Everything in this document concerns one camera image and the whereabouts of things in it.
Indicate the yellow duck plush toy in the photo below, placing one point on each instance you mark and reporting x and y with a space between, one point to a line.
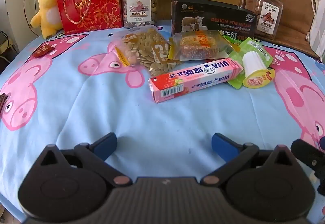
48 10

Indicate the pumpkin seed packet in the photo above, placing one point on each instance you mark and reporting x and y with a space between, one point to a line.
144 48

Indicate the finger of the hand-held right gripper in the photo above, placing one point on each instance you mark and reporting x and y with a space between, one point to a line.
308 152

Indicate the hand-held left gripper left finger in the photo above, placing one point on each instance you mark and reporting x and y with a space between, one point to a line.
106 144

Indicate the brown seat cushion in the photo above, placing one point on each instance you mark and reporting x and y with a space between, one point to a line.
297 23

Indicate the pecan jar with gold lid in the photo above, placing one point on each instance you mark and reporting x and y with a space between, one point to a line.
269 10

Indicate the black cardboard box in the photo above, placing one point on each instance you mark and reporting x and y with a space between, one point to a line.
215 18

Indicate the clear cake packet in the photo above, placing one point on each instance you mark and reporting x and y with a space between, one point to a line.
198 46

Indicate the white yellow jelly cup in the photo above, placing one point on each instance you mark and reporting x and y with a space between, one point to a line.
251 66

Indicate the pink candy box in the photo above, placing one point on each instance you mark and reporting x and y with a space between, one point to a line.
193 79

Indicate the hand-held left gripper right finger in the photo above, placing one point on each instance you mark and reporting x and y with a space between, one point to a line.
221 144

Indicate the small red packet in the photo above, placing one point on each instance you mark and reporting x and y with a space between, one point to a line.
43 50

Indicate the cartoon pig printed bedsheet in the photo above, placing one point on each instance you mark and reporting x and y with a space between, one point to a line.
101 112

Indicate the dark brown flat packet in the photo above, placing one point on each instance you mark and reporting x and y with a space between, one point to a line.
2 100

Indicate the light green snack packet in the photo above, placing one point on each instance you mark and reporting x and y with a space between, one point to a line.
256 47

